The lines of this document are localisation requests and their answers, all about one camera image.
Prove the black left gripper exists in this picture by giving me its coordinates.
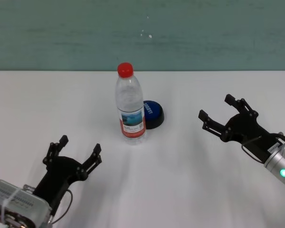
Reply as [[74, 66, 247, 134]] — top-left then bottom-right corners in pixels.
[[32, 134, 103, 215]]

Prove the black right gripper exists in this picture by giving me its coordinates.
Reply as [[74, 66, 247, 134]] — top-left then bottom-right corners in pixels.
[[198, 94, 285, 164]]

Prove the blue push button black base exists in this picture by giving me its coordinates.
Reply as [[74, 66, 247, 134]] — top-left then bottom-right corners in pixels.
[[143, 100, 165, 130]]

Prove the clear water bottle red cap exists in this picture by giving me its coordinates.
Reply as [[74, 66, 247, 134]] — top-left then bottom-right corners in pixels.
[[114, 62, 147, 146]]

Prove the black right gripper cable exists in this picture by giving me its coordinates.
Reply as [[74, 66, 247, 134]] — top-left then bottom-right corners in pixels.
[[241, 135, 265, 164]]

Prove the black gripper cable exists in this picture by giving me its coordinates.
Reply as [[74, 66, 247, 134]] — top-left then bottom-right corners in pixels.
[[241, 135, 265, 164], [48, 189, 74, 224]]

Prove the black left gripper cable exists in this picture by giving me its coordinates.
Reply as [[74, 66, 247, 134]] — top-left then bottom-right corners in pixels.
[[48, 189, 74, 224]]

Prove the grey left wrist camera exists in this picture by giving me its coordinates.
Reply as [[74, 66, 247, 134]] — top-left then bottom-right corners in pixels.
[[0, 179, 53, 228]]

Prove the white zip tie left camera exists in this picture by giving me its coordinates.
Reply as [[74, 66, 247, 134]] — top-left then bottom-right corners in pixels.
[[0, 188, 22, 217]]

